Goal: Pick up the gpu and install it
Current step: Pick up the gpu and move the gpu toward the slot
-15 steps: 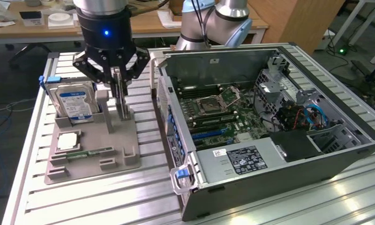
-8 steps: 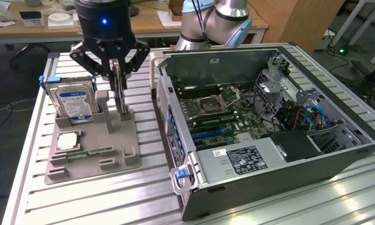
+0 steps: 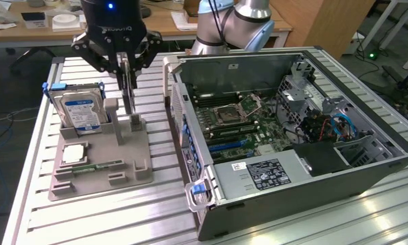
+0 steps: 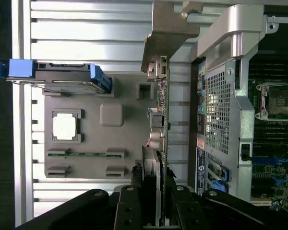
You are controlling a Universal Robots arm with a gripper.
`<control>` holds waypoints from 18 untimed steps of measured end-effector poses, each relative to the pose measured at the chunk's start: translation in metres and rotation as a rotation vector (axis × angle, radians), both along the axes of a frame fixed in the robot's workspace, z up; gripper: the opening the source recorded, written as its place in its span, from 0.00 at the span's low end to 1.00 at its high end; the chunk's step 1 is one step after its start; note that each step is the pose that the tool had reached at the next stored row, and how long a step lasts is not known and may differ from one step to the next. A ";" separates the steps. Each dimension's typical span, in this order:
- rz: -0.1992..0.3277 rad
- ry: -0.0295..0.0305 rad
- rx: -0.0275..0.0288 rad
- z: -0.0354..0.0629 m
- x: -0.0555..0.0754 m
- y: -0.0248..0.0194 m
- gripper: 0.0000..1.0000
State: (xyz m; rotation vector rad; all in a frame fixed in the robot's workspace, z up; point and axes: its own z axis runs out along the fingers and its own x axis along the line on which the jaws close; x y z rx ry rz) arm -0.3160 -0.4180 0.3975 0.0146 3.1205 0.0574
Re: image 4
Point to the hard disk with blue caddy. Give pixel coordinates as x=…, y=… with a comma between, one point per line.
x=62, y=75

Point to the green motherboard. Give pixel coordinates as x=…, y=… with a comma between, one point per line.
x=278, y=148

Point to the RAM slot black clips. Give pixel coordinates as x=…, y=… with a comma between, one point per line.
x=276, y=68
x=276, y=78
x=276, y=122
x=276, y=133

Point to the CPU socket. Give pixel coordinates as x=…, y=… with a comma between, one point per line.
x=280, y=100

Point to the grey plastic parts rack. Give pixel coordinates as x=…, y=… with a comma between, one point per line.
x=124, y=143

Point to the blue card retainer clip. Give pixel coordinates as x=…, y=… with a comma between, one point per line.
x=224, y=173
x=218, y=186

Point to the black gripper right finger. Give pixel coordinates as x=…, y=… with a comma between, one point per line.
x=187, y=210

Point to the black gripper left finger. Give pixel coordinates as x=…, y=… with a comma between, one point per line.
x=127, y=210

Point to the silver CPU chip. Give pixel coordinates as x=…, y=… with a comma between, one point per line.
x=64, y=125

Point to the open black PC case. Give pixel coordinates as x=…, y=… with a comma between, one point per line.
x=244, y=79

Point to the RAM slot white clips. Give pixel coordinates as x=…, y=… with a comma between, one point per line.
x=276, y=73
x=276, y=128
x=276, y=63
x=276, y=139

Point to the green RAM stick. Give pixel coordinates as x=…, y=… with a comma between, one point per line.
x=86, y=154

